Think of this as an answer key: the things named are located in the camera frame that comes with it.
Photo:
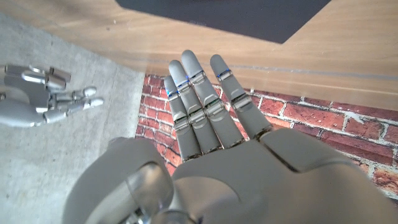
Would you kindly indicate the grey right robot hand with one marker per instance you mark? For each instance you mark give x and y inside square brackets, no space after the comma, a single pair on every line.
[28,99]

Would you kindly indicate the dark laptop with stickers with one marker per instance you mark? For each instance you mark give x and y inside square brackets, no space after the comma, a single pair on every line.
[233,15]

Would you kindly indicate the red brick print backdrop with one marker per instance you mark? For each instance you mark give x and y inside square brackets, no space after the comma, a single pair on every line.
[311,115]

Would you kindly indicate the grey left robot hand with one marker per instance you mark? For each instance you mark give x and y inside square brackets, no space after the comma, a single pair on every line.
[248,183]

